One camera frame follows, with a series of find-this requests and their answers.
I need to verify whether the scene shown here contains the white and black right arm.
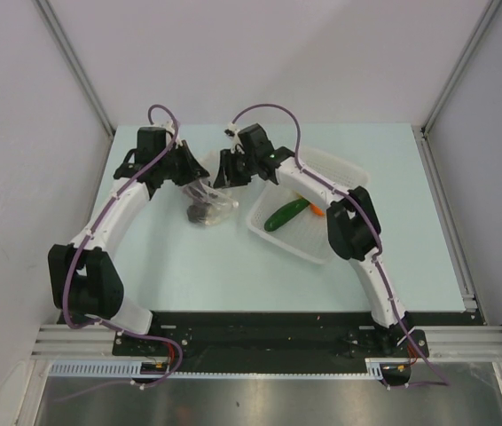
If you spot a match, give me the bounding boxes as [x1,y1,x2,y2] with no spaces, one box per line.
[214,122,412,356]

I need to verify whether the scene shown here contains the dark round fake fruit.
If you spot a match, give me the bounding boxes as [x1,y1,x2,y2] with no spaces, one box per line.
[186,204,208,224]

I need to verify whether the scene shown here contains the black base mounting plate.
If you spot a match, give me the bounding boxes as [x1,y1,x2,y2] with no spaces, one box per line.
[109,310,483,358]

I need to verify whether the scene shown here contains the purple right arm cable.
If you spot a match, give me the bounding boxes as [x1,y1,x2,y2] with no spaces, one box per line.
[231,102,451,387]

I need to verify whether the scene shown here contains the clear zip top bag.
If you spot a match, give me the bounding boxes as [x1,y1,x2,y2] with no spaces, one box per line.
[176,150,240,227]

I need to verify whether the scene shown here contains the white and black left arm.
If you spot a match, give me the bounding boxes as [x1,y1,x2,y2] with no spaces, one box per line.
[48,123,209,355]

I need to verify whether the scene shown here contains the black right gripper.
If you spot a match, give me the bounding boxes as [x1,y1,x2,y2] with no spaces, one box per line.
[215,148,258,189]

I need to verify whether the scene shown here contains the dark purple fake grapes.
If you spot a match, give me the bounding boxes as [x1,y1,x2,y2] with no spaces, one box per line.
[184,182,208,202]

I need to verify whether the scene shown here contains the green fake vegetable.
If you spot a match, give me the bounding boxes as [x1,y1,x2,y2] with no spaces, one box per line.
[263,199,310,233]

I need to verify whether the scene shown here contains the aluminium front frame rail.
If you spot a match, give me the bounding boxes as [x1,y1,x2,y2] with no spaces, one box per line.
[32,325,502,362]

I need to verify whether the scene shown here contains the aluminium corner post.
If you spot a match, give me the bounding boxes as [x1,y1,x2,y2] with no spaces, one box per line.
[420,0,502,134]
[32,0,116,140]

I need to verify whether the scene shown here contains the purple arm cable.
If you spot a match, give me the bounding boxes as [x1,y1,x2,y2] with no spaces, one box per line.
[231,102,451,387]
[61,104,184,394]

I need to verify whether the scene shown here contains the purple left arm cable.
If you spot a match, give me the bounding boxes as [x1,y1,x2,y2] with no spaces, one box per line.
[61,104,184,394]

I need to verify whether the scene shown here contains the aluminium left corner post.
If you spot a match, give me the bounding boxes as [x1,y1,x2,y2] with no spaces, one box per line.
[32,0,116,140]

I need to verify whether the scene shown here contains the white slotted cable duct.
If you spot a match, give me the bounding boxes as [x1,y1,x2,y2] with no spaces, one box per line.
[49,359,383,381]

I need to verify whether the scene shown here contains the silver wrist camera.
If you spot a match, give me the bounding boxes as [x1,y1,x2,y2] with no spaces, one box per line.
[162,120,179,134]
[224,123,240,153]

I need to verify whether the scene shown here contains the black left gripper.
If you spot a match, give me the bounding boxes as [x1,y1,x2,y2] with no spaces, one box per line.
[157,140,208,186]

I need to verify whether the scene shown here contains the orange fake fruit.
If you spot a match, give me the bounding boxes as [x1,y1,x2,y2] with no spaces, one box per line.
[310,204,326,217]

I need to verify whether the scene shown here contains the white perforated plastic basket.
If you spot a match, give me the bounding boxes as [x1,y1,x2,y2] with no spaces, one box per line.
[245,146,371,266]

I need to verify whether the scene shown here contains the aluminium right corner post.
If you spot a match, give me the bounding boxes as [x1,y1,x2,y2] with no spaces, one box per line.
[420,0,502,134]

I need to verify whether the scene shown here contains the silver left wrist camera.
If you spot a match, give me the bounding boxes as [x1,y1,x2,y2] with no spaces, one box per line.
[162,120,179,134]

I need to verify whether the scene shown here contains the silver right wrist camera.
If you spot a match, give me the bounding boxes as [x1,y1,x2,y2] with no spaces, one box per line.
[224,123,240,153]

